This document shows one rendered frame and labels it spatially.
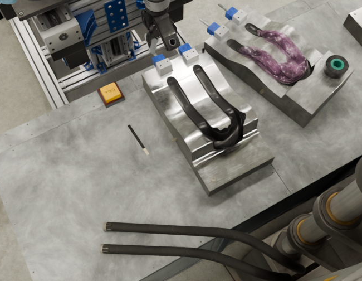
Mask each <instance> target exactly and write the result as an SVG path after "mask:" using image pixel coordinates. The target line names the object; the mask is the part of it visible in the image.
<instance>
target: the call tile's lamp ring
mask: <svg viewBox="0 0 362 281"><path fill-rule="evenodd" d="M114 83H115V85H116V86H117V88H118V90H119V92H120V94H121V95H122V97H120V98H117V99H115V100H113V101H111V102H109V103H106V102H105V100H104V98H103V96H102V95H101V93H100V89H97V91H98V92H99V94H100V96H101V98H102V100H103V102H104V104H105V106H106V105H109V104H111V103H113V102H115V101H117V100H119V99H122V98H124V95H123V93H122V92H121V90H120V88H119V86H118V84H117V83H116V81H115V82H114Z"/></svg>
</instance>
